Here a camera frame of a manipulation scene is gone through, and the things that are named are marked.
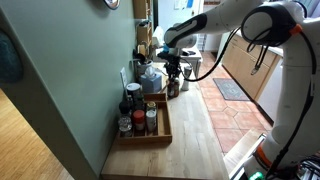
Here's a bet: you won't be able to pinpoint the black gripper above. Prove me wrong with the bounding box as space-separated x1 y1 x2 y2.
158 52 181 78

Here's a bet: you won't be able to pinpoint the black topped sauce bottle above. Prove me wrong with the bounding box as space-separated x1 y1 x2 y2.
167 77 180 98

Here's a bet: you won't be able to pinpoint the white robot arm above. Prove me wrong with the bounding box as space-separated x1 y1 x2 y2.
164 0 320 180

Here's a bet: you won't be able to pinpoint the white salt grinder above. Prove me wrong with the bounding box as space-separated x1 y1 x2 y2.
181 66 192 91

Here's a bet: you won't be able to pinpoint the white utensil crock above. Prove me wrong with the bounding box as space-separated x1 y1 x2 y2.
137 60 153 75

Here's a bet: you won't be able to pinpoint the blue tissue box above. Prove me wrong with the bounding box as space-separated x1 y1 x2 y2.
140 73 162 93

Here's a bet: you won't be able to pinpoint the white-lidded dark canister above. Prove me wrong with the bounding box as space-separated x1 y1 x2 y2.
126 83 142 99

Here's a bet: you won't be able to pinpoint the white spice shaker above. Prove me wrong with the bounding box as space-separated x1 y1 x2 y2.
146 110 157 132

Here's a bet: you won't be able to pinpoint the red-capped spice jar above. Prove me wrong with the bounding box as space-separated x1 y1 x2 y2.
133 110 145 130

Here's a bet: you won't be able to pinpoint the grey floor mat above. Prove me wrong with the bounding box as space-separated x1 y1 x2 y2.
213 78 249 101

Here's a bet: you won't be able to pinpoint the black-capped spice jar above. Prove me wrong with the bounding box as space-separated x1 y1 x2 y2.
119 101 131 114

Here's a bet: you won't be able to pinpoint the wooden kitchen cabinets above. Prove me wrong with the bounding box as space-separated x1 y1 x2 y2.
222 35 281 101

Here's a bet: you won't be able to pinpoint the wooden spice tray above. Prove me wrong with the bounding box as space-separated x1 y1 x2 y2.
116 93 172 145

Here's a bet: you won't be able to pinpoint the clear glass spice jar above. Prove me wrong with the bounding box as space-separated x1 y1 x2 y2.
118 116 132 137

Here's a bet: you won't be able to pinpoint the white wall outlet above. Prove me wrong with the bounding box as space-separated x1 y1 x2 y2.
120 67 128 88

